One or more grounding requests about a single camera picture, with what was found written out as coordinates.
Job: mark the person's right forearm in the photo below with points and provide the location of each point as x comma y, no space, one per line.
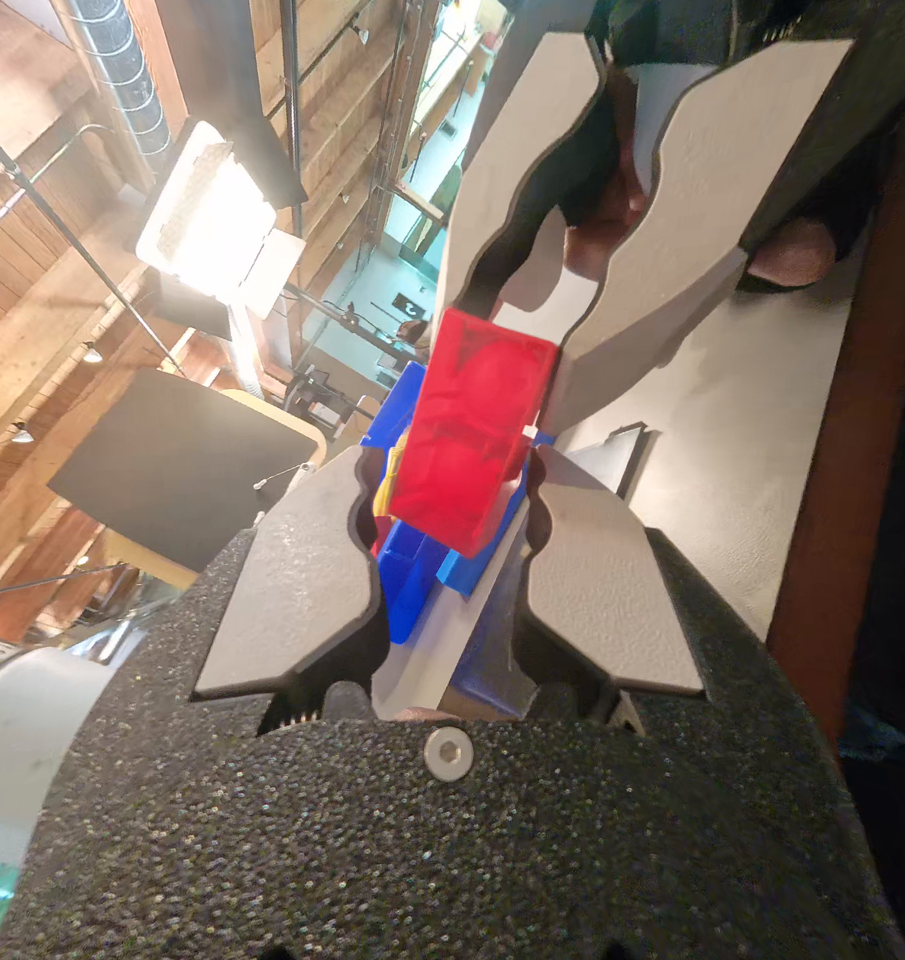
887,112

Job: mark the person's legs in jeans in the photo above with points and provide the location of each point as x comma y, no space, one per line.
895,675

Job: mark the studio light panel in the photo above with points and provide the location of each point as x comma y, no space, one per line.
205,210

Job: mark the dark flat plate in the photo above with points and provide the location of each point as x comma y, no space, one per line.
617,457

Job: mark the silver spiral duct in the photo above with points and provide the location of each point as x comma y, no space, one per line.
122,75

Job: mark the black acoustic panel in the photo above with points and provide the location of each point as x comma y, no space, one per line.
182,465

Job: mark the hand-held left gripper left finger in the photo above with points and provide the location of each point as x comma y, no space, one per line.
295,577

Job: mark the white curved panel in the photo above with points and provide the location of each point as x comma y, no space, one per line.
17,750

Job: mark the large blue plastic bin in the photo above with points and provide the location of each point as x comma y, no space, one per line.
411,592

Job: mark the thin metal pole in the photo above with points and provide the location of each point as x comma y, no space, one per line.
77,245

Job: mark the person's right hand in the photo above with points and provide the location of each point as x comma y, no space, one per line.
602,229

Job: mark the long blue square bar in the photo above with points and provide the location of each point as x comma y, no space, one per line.
460,576

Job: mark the ceiling spot lamp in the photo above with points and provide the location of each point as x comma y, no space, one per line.
91,351
21,433

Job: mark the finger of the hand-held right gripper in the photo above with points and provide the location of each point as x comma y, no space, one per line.
707,225
512,165

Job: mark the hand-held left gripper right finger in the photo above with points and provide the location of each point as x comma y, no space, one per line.
610,592

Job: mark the red plastic block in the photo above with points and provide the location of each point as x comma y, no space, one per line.
467,450

